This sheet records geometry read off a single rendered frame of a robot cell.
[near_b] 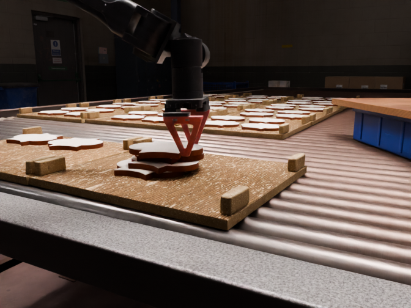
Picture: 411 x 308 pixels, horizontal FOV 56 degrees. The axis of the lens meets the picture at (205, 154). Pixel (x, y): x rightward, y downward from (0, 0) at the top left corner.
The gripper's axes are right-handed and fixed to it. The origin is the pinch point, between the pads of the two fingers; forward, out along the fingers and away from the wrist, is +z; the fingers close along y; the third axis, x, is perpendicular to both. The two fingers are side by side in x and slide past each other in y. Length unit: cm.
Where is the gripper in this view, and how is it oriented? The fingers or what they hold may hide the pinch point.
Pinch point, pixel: (189, 146)
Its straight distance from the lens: 73.6
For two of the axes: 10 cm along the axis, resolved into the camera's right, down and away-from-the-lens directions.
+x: -9.9, 0.0, 1.2
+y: 1.2, -2.1, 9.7
